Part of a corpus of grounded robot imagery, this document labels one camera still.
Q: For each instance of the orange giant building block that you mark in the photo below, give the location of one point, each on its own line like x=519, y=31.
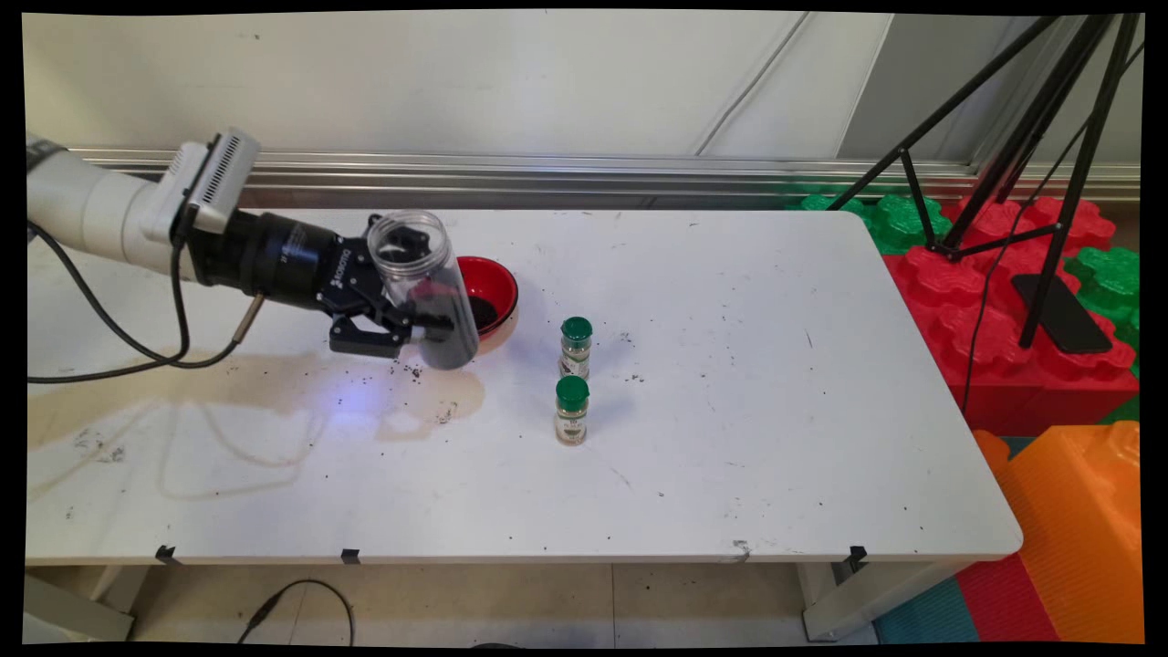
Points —
x=1077, y=520

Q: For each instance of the black tripod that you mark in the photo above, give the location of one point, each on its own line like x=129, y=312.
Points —
x=944, y=111

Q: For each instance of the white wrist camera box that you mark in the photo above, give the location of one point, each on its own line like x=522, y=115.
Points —
x=219, y=178

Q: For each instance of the red floor mat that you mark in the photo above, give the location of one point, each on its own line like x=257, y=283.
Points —
x=1004, y=602

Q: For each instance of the green-lidded spice jar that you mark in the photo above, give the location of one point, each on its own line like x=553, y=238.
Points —
x=572, y=411
x=576, y=347

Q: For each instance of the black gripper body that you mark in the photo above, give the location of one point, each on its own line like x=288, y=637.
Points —
x=283, y=260

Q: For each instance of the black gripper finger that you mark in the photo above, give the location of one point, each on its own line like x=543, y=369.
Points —
x=365, y=333
x=374, y=233

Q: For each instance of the red giant building block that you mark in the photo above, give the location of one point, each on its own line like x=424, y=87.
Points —
x=1013, y=383

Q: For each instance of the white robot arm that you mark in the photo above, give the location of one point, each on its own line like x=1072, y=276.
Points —
x=91, y=205

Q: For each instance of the clear jar of black seeds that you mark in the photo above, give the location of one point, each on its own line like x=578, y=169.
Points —
x=456, y=347

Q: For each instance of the red bowl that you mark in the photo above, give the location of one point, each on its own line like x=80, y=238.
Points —
x=493, y=278

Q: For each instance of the white table leg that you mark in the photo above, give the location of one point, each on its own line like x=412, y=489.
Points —
x=73, y=611
x=849, y=602

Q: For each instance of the green giant building block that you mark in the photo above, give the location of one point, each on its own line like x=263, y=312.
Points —
x=1109, y=278
x=899, y=224

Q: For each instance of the black flat plate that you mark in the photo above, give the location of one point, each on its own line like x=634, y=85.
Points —
x=1063, y=319

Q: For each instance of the teal floor mat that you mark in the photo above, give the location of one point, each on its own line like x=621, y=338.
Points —
x=926, y=616

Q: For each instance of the aluminium wall rail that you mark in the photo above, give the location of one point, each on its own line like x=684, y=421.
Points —
x=547, y=169

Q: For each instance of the black seeds heap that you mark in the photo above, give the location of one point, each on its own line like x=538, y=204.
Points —
x=485, y=312

